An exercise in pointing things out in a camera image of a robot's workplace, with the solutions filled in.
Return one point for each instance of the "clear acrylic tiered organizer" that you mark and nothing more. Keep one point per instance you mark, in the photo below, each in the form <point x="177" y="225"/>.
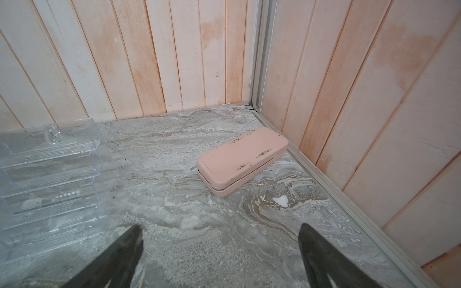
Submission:
<point x="55" y="183"/>

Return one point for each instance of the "pink pencil case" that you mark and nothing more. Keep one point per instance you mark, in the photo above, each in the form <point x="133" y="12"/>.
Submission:
<point x="229" y="166"/>

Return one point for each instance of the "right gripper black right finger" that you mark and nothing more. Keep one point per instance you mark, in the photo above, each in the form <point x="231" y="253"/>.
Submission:
<point x="325" y="265"/>

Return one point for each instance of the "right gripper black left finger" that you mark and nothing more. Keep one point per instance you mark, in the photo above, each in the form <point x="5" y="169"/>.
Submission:
<point x="115" y="267"/>

